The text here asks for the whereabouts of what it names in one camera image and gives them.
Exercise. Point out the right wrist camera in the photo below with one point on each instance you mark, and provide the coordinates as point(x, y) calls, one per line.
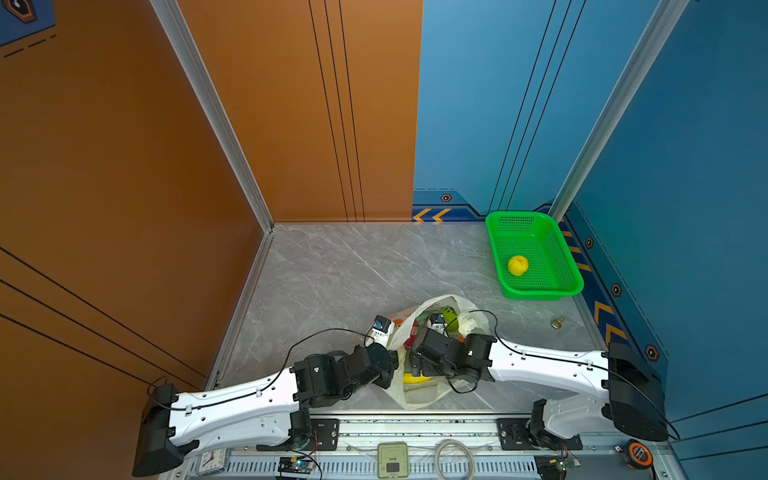
point(437, 321)

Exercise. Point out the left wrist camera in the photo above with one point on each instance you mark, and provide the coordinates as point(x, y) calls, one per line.
point(381, 330)

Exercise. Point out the yellow banana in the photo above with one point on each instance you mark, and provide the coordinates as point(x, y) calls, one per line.
point(409, 379)

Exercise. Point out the green circuit board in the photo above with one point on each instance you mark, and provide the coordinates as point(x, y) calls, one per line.
point(295, 468)
point(554, 468)

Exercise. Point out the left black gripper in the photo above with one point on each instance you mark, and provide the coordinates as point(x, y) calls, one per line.
point(387, 355)

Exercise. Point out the yellow translucent plastic bag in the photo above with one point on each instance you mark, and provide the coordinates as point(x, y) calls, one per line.
point(471, 321)

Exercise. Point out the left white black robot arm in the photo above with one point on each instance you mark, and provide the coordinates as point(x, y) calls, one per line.
point(272, 411)

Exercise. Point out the orange black tape measure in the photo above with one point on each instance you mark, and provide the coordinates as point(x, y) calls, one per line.
point(636, 455)

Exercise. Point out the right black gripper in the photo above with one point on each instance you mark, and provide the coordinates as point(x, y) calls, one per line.
point(425, 349)

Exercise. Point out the yellow lemon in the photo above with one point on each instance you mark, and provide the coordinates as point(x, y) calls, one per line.
point(517, 265)

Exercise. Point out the right green circuit board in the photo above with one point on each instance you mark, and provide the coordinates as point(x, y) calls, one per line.
point(554, 468)

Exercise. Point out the left green circuit board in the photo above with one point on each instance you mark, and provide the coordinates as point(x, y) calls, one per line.
point(295, 468)

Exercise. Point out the green plastic mesh basket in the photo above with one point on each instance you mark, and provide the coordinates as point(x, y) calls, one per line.
point(553, 273)

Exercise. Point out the red dragon fruit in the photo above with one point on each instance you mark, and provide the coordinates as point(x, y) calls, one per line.
point(414, 332)

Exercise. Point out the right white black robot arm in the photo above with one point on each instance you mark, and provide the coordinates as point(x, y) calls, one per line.
point(609, 390)

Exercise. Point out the small white alarm clock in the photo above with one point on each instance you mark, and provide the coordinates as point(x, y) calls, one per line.
point(213, 462)

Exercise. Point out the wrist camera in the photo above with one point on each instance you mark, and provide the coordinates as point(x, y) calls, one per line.
point(437, 321)
point(381, 330)

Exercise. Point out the green square device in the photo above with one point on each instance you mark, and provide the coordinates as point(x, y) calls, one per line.
point(392, 460)

